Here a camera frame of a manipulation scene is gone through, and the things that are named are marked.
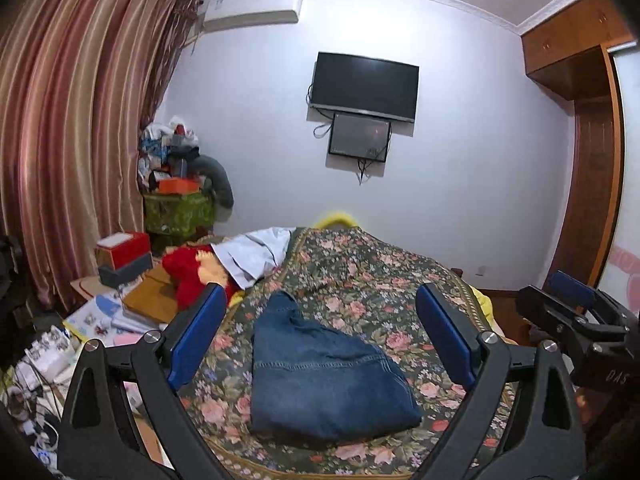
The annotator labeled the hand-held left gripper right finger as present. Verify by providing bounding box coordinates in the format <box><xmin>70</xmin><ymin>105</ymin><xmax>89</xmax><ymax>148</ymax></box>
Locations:
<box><xmin>407</xmin><ymin>282</ymin><xmax>587</xmax><ymax>480</ymax></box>

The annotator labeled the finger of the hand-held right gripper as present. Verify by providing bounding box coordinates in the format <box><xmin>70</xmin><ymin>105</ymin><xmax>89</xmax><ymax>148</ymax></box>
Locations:
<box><xmin>547</xmin><ymin>271</ymin><xmax>632</xmax><ymax>328</ymax></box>

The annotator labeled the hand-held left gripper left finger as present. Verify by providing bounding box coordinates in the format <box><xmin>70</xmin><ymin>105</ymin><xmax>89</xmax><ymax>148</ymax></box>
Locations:
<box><xmin>56</xmin><ymin>282</ymin><xmax>236</xmax><ymax>480</ymax></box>

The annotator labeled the blue denim jacket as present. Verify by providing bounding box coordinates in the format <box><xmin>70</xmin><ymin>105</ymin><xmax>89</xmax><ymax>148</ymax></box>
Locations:
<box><xmin>250</xmin><ymin>290</ymin><xmax>423</xmax><ymax>437</ymax></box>

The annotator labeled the pile of bags and clothes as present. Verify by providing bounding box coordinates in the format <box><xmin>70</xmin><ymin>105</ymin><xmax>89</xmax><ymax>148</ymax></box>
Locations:
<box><xmin>137</xmin><ymin>116</ymin><xmax>202</xmax><ymax>192</ymax></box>

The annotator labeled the brown cardboard box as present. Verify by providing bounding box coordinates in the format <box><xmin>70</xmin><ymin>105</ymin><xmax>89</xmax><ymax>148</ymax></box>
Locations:
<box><xmin>122</xmin><ymin>264</ymin><xmax>197</xmax><ymax>324</ymax></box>

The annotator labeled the red plush toy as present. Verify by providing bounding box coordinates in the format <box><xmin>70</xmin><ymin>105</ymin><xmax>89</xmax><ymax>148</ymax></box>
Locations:
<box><xmin>161</xmin><ymin>244</ymin><xmax>242</xmax><ymax>311</ymax></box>

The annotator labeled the white shirt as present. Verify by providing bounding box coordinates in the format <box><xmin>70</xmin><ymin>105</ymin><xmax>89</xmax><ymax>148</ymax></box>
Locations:
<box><xmin>210</xmin><ymin>226</ymin><xmax>297</xmax><ymax>290</ymax></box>

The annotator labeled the grey box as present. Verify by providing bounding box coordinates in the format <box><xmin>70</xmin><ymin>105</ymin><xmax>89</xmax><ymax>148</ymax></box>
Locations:
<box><xmin>97</xmin><ymin>252</ymin><xmax>155</xmax><ymax>289</ymax></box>

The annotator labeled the dark floral bed blanket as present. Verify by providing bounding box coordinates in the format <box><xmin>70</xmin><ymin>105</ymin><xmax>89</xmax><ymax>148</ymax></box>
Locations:
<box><xmin>177</xmin><ymin>225</ymin><xmax>521</xmax><ymax>479</ymax></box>

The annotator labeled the wooden door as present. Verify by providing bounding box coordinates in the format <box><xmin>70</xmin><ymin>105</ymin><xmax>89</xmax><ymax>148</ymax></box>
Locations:
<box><xmin>542</xmin><ymin>45</ymin><xmax>626</xmax><ymax>292</ymax></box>

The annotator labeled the red box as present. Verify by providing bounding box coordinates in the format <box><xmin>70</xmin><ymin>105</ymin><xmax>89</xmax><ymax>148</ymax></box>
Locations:
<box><xmin>95</xmin><ymin>231</ymin><xmax>152</xmax><ymax>268</ymax></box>

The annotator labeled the orange box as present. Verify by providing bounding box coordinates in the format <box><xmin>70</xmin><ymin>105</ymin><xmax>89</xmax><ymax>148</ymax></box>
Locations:
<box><xmin>157</xmin><ymin>177</ymin><xmax>202</xmax><ymax>196</ymax></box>

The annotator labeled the grey plush cushion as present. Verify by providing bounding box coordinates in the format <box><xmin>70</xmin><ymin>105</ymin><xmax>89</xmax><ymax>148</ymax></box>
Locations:
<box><xmin>192</xmin><ymin>152</ymin><xmax>235</xmax><ymax>210</ymax></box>

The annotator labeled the striped brown curtain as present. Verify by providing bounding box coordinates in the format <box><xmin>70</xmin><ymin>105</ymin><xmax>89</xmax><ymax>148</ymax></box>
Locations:
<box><xmin>0</xmin><ymin>0</ymin><xmax>203</xmax><ymax>313</ymax></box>

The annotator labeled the wooden overhead cabinet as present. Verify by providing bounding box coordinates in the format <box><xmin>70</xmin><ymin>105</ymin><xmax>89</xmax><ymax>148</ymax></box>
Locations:
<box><xmin>520</xmin><ymin>0</ymin><xmax>640</xmax><ymax>102</ymax></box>

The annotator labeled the white air conditioner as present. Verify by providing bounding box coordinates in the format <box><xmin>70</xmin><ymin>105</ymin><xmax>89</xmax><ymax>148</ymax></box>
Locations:
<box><xmin>200</xmin><ymin>0</ymin><xmax>305</xmax><ymax>34</ymax></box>

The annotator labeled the tangle of cables and chargers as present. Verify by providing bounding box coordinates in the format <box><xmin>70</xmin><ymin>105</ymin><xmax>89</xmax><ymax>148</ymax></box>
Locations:
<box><xmin>0</xmin><ymin>325</ymin><xmax>83</xmax><ymax>466</ymax></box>

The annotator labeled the small wall monitor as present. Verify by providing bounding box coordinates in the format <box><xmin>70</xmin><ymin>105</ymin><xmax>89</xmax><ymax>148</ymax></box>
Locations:
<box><xmin>327</xmin><ymin>112</ymin><xmax>393</xmax><ymax>163</ymax></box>

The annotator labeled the black wall television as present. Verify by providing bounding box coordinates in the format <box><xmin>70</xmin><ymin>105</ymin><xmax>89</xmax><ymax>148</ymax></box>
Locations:
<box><xmin>308</xmin><ymin>51</ymin><xmax>420</xmax><ymax>125</ymax></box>

